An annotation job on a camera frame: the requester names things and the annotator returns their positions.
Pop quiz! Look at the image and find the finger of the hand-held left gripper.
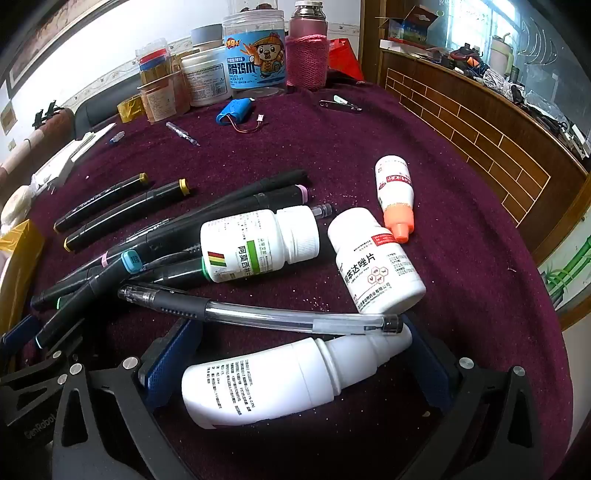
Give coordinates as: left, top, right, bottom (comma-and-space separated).
0, 362, 88, 418
0, 315, 65, 370

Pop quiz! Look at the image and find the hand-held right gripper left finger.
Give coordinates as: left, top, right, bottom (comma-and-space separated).
53, 316, 204, 480

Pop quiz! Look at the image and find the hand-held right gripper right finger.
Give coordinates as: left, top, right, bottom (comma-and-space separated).
402, 314, 544, 480

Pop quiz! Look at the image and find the yellow cardboard box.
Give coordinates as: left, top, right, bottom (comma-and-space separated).
0, 219, 47, 333

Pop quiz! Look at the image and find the black marker teal cap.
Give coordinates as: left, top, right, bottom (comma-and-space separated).
34, 249, 145, 349

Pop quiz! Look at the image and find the black marker green band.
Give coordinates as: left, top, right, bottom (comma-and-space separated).
55, 258, 207, 311

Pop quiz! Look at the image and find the white spray bottle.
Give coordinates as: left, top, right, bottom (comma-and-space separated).
181, 330, 413, 430

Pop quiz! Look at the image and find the clear gel pen black grip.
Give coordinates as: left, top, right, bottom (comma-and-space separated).
117, 285, 404, 335

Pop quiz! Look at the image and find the white pill bottle red label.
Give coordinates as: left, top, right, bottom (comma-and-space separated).
328, 208, 426, 315

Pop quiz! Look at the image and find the black marker ochre cap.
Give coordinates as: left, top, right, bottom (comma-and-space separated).
54, 173, 149, 234

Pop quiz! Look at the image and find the black marker yellow cap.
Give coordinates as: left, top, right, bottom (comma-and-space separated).
64, 178, 191, 252

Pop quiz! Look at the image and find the white pill bottle green label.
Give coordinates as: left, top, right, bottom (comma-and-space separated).
200, 206, 321, 283

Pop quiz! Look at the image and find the small white bottle orange cap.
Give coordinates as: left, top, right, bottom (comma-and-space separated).
375, 155, 414, 243

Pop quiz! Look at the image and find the black marker pink cap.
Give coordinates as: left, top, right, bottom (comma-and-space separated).
102, 184, 309, 267

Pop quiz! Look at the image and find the white plastic bag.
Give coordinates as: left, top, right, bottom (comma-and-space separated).
0, 185, 35, 236

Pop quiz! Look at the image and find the brown leather cushion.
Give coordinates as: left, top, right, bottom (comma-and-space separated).
0, 108, 75, 185

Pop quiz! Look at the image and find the wooden counter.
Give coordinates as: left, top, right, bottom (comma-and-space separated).
379, 48, 591, 252

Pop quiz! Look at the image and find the clear thin pen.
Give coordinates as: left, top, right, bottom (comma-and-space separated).
166, 122, 201, 147

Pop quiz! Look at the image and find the dark grey sofa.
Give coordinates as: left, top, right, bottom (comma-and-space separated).
74, 69, 195, 134

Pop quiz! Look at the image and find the white plastic jar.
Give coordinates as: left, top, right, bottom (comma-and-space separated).
181, 46, 233, 108

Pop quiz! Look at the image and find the stack of coloured tape rolls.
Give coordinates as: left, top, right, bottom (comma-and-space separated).
136, 39, 172, 86

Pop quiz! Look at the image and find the red bag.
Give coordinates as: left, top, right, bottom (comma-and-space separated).
329, 38, 365, 81

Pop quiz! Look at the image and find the white kettle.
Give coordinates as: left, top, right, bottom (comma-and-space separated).
489, 33, 514, 77

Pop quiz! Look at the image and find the clear jar blue label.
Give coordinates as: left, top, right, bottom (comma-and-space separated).
222, 9, 288, 100

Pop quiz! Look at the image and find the pink thermos knitted sleeve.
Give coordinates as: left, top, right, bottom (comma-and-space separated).
285, 0, 331, 90

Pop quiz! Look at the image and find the colourful cardboard box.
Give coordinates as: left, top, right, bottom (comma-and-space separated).
379, 4, 439, 47

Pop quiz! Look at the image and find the window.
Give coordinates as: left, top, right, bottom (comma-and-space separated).
443, 0, 555, 61

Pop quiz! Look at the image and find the bamboo wall poster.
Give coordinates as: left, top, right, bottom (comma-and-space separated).
538, 222, 591, 310

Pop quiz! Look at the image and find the blue battery pack with wire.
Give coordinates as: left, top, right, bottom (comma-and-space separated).
215, 99, 266, 136

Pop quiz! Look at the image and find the pile of cables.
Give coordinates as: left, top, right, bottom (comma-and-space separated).
475, 65, 525, 100

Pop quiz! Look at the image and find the framed wall picture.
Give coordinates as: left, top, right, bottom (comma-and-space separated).
0, 0, 134, 93

